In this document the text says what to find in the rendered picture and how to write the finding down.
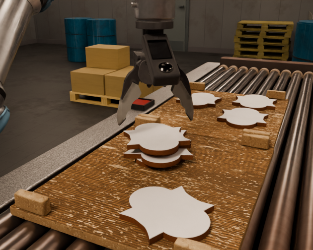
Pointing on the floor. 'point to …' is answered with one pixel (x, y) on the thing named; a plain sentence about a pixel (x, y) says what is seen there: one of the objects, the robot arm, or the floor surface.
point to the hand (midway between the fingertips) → (156, 125)
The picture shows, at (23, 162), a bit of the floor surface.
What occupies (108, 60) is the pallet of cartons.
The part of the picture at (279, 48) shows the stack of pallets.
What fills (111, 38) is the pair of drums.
